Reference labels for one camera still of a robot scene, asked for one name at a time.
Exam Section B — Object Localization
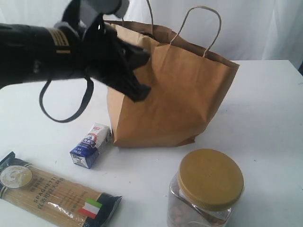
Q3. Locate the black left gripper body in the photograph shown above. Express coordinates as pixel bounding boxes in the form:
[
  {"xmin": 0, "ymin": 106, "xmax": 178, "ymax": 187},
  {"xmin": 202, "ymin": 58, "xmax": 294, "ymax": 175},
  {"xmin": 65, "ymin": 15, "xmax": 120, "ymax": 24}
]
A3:
[{"xmin": 54, "ymin": 20, "xmax": 133, "ymax": 87}]

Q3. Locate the brown paper bag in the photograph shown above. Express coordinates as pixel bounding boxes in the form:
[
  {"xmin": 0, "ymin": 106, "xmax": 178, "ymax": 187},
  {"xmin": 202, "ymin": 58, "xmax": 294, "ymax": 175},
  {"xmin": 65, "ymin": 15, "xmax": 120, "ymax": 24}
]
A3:
[{"xmin": 107, "ymin": 21, "xmax": 239, "ymax": 148}]

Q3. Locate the small white blue milk carton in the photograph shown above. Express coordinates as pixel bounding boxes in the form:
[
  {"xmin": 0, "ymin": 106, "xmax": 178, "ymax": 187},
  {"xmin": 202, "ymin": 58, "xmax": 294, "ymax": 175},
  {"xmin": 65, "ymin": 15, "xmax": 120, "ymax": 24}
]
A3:
[{"xmin": 70, "ymin": 123, "xmax": 112, "ymax": 169}]

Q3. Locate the clear jar with yellow lid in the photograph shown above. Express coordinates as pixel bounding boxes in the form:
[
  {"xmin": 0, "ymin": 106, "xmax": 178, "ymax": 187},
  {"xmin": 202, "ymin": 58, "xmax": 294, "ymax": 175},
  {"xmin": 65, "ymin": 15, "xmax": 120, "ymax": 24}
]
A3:
[{"xmin": 167, "ymin": 148, "xmax": 244, "ymax": 227}]

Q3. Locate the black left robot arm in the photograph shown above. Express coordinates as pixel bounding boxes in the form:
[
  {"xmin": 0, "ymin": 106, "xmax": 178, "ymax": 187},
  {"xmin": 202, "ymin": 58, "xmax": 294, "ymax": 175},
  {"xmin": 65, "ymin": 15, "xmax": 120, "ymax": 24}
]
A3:
[{"xmin": 0, "ymin": 21, "xmax": 151, "ymax": 102}]

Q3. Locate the white backdrop curtain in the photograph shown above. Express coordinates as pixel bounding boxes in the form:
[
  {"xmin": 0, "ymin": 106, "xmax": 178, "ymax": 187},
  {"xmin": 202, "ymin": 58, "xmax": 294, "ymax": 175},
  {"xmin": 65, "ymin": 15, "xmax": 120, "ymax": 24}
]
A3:
[{"xmin": 0, "ymin": 0, "xmax": 303, "ymax": 77}]

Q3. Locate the spaghetti packet with Italian flag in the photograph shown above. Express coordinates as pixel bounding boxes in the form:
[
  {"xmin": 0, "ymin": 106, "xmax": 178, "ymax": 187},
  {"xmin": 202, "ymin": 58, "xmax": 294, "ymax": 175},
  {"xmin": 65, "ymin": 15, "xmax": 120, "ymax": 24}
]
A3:
[{"xmin": 0, "ymin": 152, "xmax": 122, "ymax": 227}]

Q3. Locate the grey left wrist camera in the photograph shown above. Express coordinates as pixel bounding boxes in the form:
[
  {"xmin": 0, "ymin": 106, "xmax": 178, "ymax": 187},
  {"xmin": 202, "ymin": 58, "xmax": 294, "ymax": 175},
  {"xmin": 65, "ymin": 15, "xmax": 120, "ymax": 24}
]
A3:
[{"xmin": 62, "ymin": 0, "xmax": 130, "ymax": 26}]

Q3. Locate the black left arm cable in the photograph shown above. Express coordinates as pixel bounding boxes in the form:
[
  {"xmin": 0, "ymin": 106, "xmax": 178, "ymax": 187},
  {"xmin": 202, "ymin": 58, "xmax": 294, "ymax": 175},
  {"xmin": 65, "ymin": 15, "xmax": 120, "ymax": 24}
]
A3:
[{"xmin": 39, "ymin": 75, "xmax": 95, "ymax": 123}]

